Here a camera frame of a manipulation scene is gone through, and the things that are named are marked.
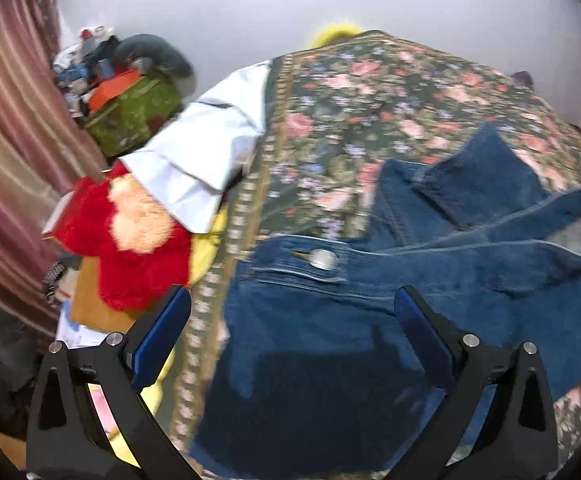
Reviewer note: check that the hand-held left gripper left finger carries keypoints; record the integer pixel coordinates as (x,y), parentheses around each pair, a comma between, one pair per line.
(163,330)

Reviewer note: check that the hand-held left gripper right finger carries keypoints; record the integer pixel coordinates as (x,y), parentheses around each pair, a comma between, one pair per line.
(420,330)

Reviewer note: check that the blue denim jacket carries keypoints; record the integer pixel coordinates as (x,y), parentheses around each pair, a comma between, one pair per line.
(320,360)

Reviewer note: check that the red plush toy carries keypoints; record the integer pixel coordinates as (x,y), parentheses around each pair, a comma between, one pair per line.
(135,275)

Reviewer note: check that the brown wooden board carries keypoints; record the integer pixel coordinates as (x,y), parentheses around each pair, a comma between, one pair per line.
(90,300)

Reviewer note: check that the scattered printed papers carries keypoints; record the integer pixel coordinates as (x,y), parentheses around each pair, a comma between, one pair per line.
(78,335)

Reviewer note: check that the red box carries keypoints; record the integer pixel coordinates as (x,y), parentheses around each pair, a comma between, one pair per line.
(60,217)

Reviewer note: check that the dark cloth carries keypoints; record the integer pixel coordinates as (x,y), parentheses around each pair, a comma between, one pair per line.
(5,360)

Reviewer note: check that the white cloth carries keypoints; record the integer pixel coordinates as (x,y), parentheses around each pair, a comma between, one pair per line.
(195,160)

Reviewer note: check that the green patterned box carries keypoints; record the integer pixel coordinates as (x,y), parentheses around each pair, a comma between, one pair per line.
(130,120)

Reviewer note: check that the green floral blanket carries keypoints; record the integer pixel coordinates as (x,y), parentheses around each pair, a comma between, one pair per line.
(370,95)

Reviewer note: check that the orange box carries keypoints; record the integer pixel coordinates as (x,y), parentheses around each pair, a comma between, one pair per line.
(113,90)

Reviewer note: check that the striped pink gold curtain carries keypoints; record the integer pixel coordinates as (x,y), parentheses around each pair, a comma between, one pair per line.
(10,135)

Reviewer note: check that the grey purple backpack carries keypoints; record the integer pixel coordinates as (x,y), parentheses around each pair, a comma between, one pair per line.
(524,79)

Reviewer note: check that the pile of clutter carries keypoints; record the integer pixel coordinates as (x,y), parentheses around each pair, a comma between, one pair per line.
(80,65)

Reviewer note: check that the yellow round cushion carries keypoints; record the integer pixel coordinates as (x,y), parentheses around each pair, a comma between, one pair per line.
(335,35)

